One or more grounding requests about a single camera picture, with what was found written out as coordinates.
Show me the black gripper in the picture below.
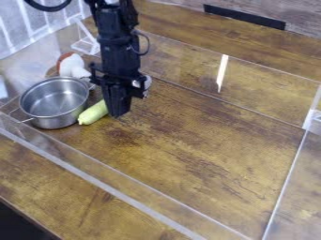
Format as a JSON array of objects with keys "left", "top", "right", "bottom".
[{"left": 89, "top": 62, "right": 151, "bottom": 117}]

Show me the green handled metal spoon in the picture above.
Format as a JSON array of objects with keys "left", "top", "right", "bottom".
[{"left": 77, "top": 100, "right": 108, "bottom": 126}]

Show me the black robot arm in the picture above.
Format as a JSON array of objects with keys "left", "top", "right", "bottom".
[{"left": 84, "top": 0, "right": 151, "bottom": 118}]

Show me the red and white toy mushroom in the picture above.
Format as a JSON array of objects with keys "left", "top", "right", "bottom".
[{"left": 56, "top": 52, "right": 91, "bottom": 78}]

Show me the stainless steel pot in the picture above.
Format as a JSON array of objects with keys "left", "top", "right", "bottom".
[{"left": 9, "top": 76, "right": 91, "bottom": 129}]

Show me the clear acrylic stand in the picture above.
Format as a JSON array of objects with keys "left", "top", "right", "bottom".
[{"left": 69, "top": 20, "right": 100, "bottom": 55}]

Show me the clear acrylic front barrier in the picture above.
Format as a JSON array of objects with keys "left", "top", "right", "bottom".
[{"left": 0, "top": 112, "right": 251, "bottom": 240}]

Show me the clear acrylic barrier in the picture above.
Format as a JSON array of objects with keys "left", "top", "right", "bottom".
[
  {"left": 0, "top": 112, "right": 251, "bottom": 240},
  {"left": 262, "top": 85, "right": 321, "bottom": 240}
]

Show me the black strip on table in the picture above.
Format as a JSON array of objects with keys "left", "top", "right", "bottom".
[{"left": 203, "top": 4, "right": 286, "bottom": 30}]

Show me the clear acrylic right barrier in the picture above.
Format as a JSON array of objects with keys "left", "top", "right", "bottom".
[{"left": 262, "top": 85, "right": 321, "bottom": 240}]

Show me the black cable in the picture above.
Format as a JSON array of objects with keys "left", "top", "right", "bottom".
[{"left": 129, "top": 29, "right": 151, "bottom": 56}]

